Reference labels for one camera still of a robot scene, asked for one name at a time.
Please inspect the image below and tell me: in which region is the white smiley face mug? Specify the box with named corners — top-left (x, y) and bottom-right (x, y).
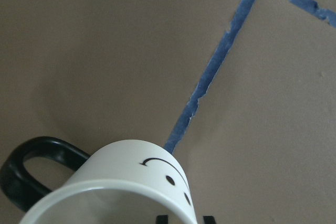
top-left (1, 136), bottom-right (197, 223)

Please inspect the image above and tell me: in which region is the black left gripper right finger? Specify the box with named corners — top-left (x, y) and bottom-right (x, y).
top-left (203, 216), bottom-right (216, 224)

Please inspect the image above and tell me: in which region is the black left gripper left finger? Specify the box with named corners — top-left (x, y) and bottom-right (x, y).
top-left (155, 215), bottom-right (168, 224)

